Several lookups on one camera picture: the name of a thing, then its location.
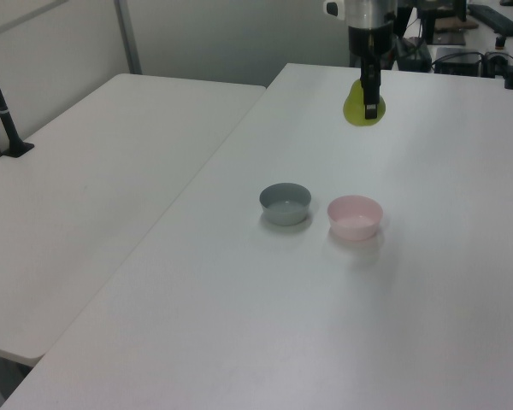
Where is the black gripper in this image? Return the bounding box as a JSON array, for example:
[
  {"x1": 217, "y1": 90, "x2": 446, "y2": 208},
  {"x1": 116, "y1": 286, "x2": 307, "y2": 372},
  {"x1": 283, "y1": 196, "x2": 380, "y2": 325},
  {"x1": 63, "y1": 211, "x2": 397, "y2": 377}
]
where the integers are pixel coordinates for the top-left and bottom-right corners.
[{"x1": 348, "y1": 23, "x2": 398, "y2": 120}]

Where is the green pear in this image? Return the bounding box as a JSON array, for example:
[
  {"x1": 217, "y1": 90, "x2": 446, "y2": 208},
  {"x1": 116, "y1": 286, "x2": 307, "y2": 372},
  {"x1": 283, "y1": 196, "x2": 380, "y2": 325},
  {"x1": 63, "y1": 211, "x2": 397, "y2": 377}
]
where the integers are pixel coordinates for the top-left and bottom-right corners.
[{"x1": 340, "y1": 79, "x2": 388, "y2": 129}]

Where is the pink plastic bowl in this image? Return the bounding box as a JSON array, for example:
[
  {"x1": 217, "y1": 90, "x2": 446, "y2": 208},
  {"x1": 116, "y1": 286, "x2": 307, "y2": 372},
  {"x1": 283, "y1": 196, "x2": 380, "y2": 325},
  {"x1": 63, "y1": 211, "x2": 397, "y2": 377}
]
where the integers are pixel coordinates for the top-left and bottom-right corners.
[{"x1": 327, "y1": 194, "x2": 385, "y2": 242}]

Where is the grey plastic bowl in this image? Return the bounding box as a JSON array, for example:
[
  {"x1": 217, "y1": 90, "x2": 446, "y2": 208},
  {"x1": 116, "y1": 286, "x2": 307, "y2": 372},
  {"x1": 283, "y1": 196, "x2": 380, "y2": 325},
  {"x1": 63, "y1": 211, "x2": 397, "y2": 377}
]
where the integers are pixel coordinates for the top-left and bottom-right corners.
[{"x1": 258, "y1": 182, "x2": 313, "y2": 227}]

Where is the black electronics box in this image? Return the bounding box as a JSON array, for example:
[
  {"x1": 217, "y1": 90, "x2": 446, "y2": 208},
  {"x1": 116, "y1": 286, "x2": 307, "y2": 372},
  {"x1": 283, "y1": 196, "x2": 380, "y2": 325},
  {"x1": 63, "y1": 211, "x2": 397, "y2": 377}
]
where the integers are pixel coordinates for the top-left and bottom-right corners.
[{"x1": 431, "y1": 50, "x2": 485, "y2": 78}]

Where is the black keyboard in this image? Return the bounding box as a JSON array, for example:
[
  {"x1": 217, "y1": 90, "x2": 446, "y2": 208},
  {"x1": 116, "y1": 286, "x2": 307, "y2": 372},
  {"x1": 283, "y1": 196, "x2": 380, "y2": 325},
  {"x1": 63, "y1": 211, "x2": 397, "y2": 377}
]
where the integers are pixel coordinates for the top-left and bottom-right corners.
[{"x1": 467, "y1": 3, "x2": 513, "y2": 36}]

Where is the white side table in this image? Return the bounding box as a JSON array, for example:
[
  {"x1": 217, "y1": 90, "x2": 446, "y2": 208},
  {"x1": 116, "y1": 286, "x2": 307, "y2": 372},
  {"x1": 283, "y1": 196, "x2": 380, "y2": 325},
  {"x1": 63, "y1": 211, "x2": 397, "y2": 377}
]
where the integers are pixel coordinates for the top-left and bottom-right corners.
[{"x1": 0, "y1": 73, "x2": 268, "y2": 361}]

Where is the grey metal partition post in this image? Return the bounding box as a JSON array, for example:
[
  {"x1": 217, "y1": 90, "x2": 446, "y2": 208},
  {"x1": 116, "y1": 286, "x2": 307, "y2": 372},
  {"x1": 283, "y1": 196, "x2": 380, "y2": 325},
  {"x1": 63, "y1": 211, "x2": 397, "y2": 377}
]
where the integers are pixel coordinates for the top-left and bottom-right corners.
[{"x1": 114, "y1": 0, "x2": 144, "y2": 76}]

